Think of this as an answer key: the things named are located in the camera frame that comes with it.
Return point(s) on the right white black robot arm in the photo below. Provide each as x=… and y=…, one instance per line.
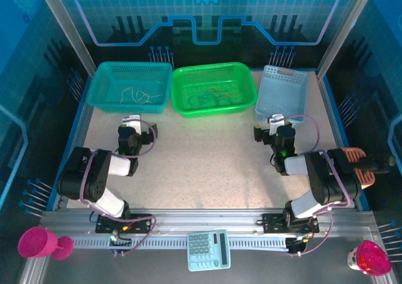
x=333, y=177

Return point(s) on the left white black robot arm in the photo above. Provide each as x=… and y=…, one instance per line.
x=94, y=177

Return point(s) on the light blue plastic basket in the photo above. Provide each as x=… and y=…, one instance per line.
x=282, y=83

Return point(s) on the blue table edge strip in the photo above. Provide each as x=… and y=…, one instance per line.
x=78, y=123
x=339, y=125

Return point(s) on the teal plastic basket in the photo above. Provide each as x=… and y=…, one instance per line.
x=106, y=86

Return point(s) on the green plastic basket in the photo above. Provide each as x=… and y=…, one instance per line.
x=188, y=76

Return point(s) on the orange ribbed brush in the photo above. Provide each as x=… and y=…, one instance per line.
x=366, y=177

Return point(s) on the light blue calculator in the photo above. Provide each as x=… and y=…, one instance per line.
x=208, y=249

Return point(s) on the pink goblet cup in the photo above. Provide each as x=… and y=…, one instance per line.
x=34, y=243

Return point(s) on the pink glitter cup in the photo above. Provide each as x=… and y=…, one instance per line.
x=373, y=259

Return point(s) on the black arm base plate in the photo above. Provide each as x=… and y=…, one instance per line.
x=270, y=222
x=141, y=222

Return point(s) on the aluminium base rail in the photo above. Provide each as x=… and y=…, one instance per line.
x=204, y=218

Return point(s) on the aluminium frame post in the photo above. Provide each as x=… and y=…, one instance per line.
x=347, y=23
x=64, y=23

